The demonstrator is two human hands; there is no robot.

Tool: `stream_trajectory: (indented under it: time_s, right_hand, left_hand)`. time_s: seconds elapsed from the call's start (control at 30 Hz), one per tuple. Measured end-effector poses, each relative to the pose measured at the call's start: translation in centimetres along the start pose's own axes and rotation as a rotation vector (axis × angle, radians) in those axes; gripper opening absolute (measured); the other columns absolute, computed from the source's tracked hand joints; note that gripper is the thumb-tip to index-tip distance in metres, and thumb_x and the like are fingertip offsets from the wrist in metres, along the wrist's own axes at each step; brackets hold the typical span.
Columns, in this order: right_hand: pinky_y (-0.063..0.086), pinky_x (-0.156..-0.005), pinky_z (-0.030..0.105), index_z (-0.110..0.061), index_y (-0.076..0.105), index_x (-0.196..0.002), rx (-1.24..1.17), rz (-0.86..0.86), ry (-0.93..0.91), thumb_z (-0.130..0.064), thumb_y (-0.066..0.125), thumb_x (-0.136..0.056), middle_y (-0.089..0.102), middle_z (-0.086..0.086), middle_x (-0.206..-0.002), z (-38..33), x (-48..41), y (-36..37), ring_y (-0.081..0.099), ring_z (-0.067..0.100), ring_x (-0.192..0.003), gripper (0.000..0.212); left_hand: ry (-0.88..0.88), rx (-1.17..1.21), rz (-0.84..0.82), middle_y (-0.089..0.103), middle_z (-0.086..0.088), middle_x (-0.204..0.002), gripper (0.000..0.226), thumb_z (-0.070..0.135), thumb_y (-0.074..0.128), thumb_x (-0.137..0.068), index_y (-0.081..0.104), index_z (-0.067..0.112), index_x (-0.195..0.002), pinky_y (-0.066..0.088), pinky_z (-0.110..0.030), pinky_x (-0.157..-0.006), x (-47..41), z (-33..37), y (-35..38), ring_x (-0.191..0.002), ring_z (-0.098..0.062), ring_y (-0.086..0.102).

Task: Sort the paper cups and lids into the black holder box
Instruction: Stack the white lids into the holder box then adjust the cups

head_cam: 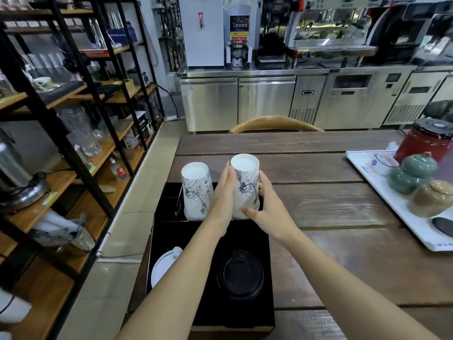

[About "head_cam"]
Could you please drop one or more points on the person's left hand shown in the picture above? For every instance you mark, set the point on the person's left hand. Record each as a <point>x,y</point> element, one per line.
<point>220,201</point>

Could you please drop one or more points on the person's right hand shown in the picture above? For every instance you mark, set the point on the person's right hand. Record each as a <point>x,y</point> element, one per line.
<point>274,214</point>

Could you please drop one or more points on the person's left fingers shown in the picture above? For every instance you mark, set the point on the person's left fingers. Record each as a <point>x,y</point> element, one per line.
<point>230,175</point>

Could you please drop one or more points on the person's right thumb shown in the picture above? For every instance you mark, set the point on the person's right thumb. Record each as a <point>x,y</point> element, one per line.
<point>252,213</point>

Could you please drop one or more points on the white paper cup with drawing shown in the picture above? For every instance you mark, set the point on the white paper cup with drawing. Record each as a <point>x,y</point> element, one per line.
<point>196,189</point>
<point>246,180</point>

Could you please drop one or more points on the person's left forearm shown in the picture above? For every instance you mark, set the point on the person's left forearm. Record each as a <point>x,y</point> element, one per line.
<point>173,290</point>

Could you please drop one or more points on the person's right forearm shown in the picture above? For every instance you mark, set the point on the person's right forearm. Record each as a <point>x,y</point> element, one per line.
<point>346,290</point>

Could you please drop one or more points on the black plastic cup lid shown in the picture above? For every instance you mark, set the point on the black plastic cup lid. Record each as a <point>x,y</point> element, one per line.
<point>240,276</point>

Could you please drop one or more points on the wooden chair backrest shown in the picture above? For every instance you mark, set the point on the wooden chair backrest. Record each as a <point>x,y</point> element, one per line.
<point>276,123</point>

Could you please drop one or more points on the black compartment tray box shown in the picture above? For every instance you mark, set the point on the black compartment tray box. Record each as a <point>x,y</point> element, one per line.
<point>205,279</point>

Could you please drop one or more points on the stainless steel counter cabinet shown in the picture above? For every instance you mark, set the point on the stainless steel counter cabinet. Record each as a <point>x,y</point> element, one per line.
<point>269,99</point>

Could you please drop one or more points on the white black cardboard box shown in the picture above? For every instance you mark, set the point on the white black cardboard box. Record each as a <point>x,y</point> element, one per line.
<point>139,129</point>

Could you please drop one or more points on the white plastic cup lid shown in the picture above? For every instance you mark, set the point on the white plastic cup lid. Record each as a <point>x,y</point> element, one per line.
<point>161,269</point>

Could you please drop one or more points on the small clear plastic bottle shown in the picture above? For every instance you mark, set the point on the small clear plastic bottle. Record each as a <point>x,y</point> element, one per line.
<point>118,170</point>

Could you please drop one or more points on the white rectangular serving tray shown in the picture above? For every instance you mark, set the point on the white rectangular serving tray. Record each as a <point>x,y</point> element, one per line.
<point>385,194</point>

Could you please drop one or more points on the white small cup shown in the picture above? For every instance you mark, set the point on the white small cup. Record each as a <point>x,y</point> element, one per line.
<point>384,164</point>

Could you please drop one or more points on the white water boiler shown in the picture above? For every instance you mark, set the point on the white water boiler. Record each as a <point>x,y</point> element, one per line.
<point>201,35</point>

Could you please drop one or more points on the cup sealing machine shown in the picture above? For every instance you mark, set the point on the cup sealing machine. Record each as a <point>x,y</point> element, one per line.
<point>240,31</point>

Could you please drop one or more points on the clear glass pitcher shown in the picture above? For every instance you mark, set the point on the clear glass pitcher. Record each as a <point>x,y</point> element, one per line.
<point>79,129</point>

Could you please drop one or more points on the green ceramic lidded jar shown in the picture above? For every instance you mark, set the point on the green ceramic lidded jar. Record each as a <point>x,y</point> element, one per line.
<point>410,173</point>

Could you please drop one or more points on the clear plastic bag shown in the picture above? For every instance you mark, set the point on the clear plastic bag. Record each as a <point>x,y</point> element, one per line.
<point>63,231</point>

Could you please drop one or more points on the blue box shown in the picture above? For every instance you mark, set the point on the blue box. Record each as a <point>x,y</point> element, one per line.
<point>122,36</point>

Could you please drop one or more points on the chrome red espresso machine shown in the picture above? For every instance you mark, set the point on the chrome red espresso machine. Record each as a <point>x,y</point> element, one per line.
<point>332,28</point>

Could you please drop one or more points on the tan ceramic lidded jar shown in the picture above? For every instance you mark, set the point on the tan ceramic lidded jar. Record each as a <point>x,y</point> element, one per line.
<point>431,198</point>

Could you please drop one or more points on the red jar with black lid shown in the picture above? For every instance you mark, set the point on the red jar with black lid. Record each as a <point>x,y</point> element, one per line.
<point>423,141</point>

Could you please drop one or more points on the black metal wooden shelf rack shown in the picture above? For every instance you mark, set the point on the black metal wooden shelf rack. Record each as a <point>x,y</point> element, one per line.
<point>39,102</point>

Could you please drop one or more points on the white patterned mug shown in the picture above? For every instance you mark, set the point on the white patterned mug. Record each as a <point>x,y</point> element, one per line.
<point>44,84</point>

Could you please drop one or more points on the dark green bag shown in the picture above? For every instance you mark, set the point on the dark green bag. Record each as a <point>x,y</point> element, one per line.
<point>439,111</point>

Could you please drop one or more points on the stainless steel kettle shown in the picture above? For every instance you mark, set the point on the stainless steel kettle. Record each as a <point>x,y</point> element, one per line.
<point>14,173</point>

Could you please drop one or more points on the black beverage machine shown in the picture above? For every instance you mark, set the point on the black beverage machine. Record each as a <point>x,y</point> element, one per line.
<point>410,31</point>

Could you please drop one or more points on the white cloth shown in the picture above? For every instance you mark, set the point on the white cloth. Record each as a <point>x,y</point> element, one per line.
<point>12,306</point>

